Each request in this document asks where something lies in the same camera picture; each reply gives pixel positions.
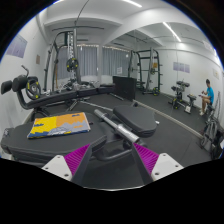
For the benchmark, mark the exercise bike at right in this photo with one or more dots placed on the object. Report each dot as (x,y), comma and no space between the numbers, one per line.
(213,135)

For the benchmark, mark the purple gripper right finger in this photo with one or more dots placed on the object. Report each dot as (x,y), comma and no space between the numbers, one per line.
(153,166)

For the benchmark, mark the exercise machine by wall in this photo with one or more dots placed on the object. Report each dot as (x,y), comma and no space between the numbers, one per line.
(177,101)

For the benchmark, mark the black seat pad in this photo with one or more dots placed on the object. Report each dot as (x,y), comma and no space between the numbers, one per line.
(140,120)

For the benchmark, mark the silver barbell bar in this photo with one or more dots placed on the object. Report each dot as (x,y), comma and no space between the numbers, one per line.
(119,128)

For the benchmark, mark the cable machine with weights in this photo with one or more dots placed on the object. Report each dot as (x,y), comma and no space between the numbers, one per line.
(68,39)

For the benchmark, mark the black plyo box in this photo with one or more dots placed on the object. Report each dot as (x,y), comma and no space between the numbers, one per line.
(125,87)

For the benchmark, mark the purple wall poster left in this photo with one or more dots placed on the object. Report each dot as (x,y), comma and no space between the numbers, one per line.
(17,47)

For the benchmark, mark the grey window curtains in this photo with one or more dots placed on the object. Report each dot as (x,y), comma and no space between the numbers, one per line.
(115,61)

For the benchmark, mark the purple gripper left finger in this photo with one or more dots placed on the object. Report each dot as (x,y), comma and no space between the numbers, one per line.
(72,166)

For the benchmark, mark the black padded bench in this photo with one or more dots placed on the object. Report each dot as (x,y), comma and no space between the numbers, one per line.
(41,150)

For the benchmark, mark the wall posters right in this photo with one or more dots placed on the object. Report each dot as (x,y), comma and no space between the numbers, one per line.
(177,66)

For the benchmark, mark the black power rack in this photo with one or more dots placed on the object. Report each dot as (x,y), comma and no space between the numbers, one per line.
(148,64)

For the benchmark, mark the person in blue shirt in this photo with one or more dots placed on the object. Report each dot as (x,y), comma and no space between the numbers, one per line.
(207,97)

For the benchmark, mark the black incline weight bench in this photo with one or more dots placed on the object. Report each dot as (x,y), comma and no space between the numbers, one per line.
(29,93)

